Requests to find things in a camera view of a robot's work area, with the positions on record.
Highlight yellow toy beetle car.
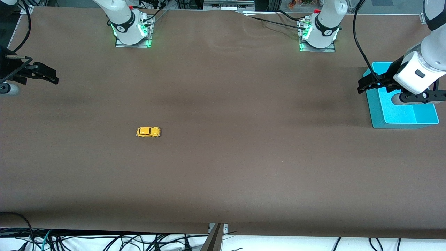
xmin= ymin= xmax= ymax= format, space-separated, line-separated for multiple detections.
xmin=136 ymin=127 xmax=161 ymax=138

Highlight teal plastic storage bin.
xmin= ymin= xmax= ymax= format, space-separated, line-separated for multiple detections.
xmin=362 ymin=62 xmax=440 ymax=129

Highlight colourful shelf items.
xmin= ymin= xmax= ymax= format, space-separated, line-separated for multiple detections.
xmin=287 ymin=0 xmax=320 ymax=9

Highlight white power strip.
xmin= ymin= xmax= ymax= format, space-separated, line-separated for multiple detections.
xmin=203 ymin=0 xmax=255 ymax=12

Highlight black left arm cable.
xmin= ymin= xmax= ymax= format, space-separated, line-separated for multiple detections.
xmin=352 ymin=0 xmax=401 ymax=93

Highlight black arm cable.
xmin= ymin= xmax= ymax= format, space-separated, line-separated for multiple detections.
xmin=7 ymin=0 xmax=32 ymax=53
xmin=352 ymin=0 xmax=401 ymax=93

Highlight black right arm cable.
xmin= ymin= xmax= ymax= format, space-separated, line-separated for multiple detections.
xmin=7 ymin=0 xmax=32 ymax=53

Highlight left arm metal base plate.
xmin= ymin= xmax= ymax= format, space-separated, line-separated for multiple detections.
xmin=298 ymin=17 xmax=337 ymax=53

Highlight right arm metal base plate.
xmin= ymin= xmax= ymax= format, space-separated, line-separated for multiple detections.
xmin=115 ymin=16 xmax=154 ymax=48

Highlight black cable across table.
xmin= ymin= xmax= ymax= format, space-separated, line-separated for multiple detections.
xmin=240 ymin=12 xmax=309 ymax=31

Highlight black looped floor cable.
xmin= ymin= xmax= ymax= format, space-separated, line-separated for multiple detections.
xmin=0 ymin=211 xmax=36 ymax=251

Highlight teal floor cable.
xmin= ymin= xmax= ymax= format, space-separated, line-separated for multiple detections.
xmin=41 ymin=229 xmax=53 ymax=251

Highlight aluminium frame post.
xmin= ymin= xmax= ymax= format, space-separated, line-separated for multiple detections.
xmin=199 ymin=223 xmax=229 ymax=251

